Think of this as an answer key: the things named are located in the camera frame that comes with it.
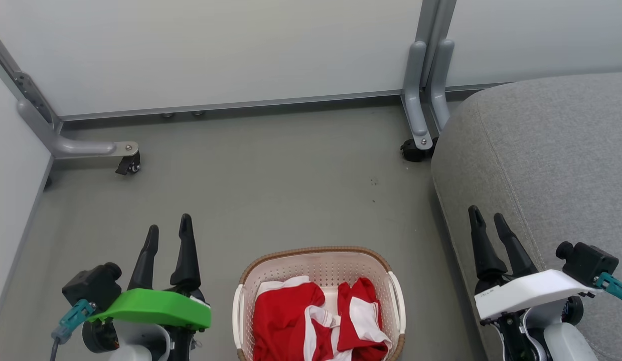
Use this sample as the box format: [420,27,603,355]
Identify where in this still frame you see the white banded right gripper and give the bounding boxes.
[468,205,602,326]

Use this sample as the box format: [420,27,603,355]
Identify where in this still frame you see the grey fabric sofa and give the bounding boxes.
[431,71,622,361]

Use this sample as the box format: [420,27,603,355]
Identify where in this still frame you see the black caster under long foot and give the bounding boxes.
[115,152,141,175]

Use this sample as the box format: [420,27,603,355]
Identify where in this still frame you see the short grey metal partition foot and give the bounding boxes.
[401,40,435,151]
[425,39,455,132]

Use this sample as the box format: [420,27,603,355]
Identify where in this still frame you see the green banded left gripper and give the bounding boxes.
[82,214,212,361]

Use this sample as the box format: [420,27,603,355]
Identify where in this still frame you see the black caster under short foot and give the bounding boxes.
[400,137,438,162]

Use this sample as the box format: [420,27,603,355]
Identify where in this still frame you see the right camera cable teal connector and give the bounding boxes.
[594,273,622,307]

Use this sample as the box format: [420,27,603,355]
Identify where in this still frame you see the red and white garment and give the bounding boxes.
[252,276,393,361]

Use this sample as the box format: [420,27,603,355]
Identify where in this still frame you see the white perforated laundry basket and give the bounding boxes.
[232,246,407,361]

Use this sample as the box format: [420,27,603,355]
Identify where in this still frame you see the left camera cable teal connector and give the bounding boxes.
[50,299,97,361]

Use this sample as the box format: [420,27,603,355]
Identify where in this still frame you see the plain grey metal partition post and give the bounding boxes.
[414,0,457,88]

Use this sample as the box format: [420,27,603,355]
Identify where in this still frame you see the long grey metal partition foot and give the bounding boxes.
[17,98,140,160]

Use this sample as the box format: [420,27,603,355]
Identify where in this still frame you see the grey partition post with bracket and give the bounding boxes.
[0,26,62,132]

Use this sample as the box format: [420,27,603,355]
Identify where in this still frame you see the grey metal partition bottom rail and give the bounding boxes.
[60,83,512,122]

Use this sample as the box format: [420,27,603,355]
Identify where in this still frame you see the camera cable teal connector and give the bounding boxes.
[50,299,97,361]
[594,273,622,307]

